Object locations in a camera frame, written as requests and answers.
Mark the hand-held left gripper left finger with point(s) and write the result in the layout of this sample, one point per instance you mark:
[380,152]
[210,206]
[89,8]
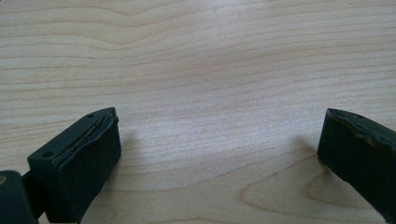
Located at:
[81,165]

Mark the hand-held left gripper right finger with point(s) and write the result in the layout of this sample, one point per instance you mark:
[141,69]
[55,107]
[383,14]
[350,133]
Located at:
[358,152]

